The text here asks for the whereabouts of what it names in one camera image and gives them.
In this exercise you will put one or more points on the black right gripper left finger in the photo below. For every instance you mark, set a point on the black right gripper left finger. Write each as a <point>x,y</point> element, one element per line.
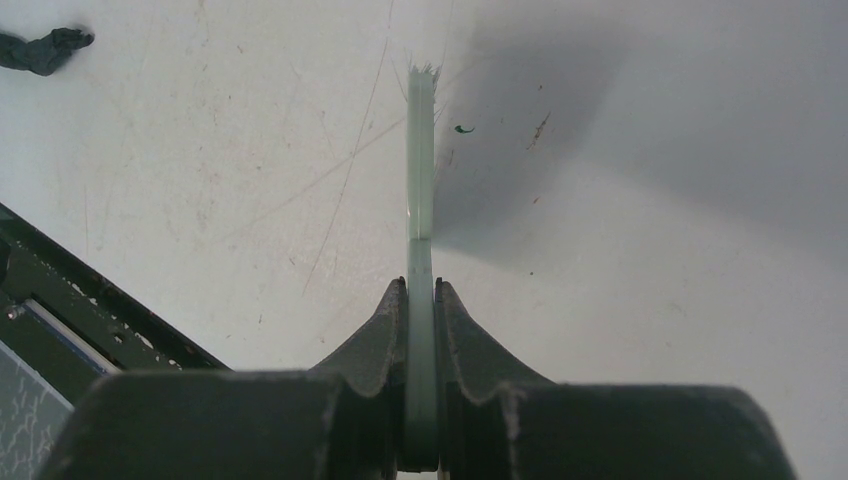
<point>336,420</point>

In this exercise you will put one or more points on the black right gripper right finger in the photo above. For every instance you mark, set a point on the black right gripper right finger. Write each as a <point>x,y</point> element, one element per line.
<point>500,419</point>

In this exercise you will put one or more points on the black twisted paper scrap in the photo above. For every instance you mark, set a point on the black twisted paper scrap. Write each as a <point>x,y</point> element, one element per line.
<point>46,55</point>

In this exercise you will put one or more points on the green hand brush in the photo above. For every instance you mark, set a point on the green hand brush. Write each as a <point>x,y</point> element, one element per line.
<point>420,447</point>

